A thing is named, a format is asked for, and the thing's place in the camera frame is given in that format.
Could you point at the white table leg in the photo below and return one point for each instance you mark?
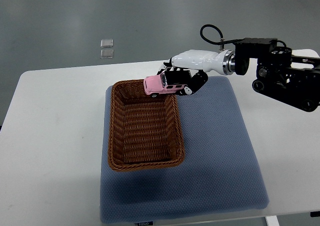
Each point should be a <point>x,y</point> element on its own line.
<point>272,221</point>

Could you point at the pink toy car black roof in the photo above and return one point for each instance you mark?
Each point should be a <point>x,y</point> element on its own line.
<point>167,82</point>

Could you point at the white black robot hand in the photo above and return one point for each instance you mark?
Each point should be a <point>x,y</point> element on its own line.
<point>203,62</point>

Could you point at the blue-grey quilted mat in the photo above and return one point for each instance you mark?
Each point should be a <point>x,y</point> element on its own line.
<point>220,172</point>

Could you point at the brown wicker basket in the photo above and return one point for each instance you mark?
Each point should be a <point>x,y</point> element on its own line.
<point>144,132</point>

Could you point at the upper metal floor plate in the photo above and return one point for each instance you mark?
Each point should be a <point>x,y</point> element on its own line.
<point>106,43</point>

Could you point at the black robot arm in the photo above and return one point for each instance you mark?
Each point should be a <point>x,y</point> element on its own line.
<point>293,80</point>

